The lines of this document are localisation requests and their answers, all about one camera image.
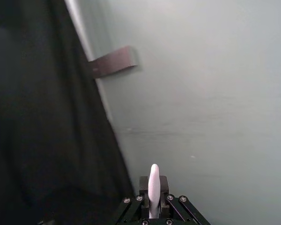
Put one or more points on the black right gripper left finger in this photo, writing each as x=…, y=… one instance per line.
x=143, y=187

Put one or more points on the small white plastic piece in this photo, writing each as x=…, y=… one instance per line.
x=153, y=182

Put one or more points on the dark grey tape strip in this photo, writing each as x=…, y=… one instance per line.
x=114, y=62

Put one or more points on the black table cloth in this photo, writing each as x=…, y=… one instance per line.
x=37, y=117

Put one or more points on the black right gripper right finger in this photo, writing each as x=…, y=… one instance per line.
x=164, y=187

